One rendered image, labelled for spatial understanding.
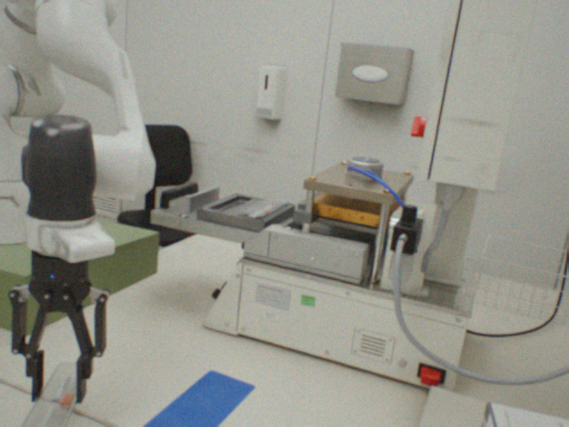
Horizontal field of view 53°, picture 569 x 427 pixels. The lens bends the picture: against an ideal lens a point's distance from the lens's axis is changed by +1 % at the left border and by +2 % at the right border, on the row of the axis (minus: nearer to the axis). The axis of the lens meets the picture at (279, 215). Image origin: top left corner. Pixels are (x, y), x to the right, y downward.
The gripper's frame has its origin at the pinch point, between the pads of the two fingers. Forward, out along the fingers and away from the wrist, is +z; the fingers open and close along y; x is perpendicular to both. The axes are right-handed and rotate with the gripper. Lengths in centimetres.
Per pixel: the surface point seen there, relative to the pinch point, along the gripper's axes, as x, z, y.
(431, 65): -178, -56, -111
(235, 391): -11.9, 8.7, -26.8
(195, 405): -7.4, 8.7, -20.0
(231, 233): -39.7, -12.5, -24.5
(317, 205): -32, -22, -41
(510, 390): -17, 9, -81
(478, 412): -3, 5, -67
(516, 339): -40, 9, -94
